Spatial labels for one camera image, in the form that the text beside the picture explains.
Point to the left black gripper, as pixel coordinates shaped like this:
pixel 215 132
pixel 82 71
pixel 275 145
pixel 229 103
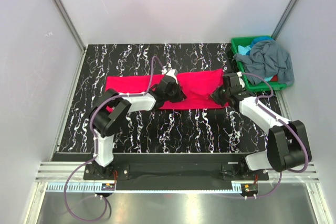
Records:
pixel 181 96

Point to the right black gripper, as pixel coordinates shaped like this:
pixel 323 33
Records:
pixel 214 96

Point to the red t shirt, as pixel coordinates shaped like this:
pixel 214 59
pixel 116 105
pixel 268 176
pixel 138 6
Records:
pixel 197 86

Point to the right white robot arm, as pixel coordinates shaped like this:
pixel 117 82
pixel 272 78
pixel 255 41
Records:
pixel 288 146

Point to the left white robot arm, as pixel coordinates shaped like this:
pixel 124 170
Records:
pixel 107 115

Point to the black marbled table mat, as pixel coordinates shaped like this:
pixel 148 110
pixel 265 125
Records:
pixel 164 131

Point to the light blue t shirt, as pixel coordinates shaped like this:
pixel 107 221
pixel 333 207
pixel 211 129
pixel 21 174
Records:
pixel 244 50

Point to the grey t shirt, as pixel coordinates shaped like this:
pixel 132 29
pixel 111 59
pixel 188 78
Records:
pixel 266 59

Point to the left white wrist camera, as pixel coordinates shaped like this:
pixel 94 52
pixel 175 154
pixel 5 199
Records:
pixel 171 73

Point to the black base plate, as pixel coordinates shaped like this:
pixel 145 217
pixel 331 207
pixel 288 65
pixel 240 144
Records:
pixel 154 172

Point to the aluminium front rail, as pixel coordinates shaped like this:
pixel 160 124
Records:
pixel 62 176

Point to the right aluminium frame post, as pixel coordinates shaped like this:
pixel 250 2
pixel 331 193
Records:
pixel 284 18

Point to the aluminium frame post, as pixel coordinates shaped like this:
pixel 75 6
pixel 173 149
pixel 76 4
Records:
pixel 68 22
pixel 284 18

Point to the left aluminium frame post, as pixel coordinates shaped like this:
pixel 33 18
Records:
pixel 68 22

